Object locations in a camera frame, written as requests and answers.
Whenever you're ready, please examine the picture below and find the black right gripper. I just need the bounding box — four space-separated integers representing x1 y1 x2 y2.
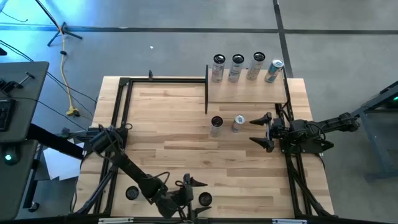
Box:
249 112 292 154

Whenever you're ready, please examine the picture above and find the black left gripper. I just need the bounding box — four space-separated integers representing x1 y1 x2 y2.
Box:
174 174 213 221

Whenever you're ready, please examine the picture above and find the blue band Celsius can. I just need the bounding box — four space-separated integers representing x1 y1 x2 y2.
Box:
198 192 213 207

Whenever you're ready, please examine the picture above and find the blue silver Red Bull can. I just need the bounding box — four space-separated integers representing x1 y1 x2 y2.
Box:
264 58 285 83
231 114 246 134

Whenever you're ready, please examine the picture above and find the white Celsius can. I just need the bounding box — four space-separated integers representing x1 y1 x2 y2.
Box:
246 51 266 81
228 54 245 83

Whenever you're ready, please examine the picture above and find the grey metal cart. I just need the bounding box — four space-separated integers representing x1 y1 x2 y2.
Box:
343 80 398 183

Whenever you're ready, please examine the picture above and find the dark grey desk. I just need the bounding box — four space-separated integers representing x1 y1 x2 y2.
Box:
0 61 50 143
0 139 40 220

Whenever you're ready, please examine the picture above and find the black computer mouse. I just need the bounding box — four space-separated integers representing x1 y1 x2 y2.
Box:
2 148 20 166

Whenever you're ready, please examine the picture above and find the black keyboard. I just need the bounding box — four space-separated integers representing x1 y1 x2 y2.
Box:
0 98 16 132

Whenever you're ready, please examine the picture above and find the black tripod stand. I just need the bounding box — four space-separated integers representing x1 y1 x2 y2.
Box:
34 0 84 47

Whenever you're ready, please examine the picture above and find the black clamp tool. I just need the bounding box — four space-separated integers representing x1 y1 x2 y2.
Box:
0 71 37 93

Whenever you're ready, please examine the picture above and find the black metal frame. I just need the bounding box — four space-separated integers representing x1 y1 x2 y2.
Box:
204 64 292 114

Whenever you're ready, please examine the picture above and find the silver aluminium bracket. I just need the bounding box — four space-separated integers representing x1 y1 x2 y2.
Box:
272 218 308 224
98 217 135 224

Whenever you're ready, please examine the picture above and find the black aluminium table frame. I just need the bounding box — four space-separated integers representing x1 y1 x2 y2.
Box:
70 76 335 224

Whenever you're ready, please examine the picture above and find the yellow extension cord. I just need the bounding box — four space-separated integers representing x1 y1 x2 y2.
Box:
60 30 81 118

